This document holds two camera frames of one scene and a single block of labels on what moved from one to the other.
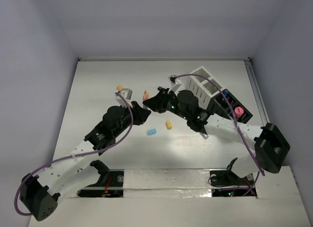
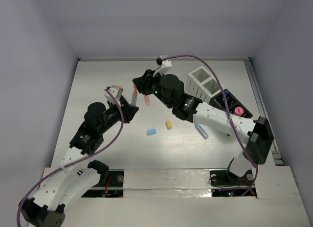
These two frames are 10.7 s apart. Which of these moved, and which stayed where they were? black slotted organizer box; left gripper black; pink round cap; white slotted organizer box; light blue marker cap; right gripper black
Moved: left gripper black; right gripper black
Stayed: pink round cap; white slotted organizer box; light blue marker cap; black slotted organizer box
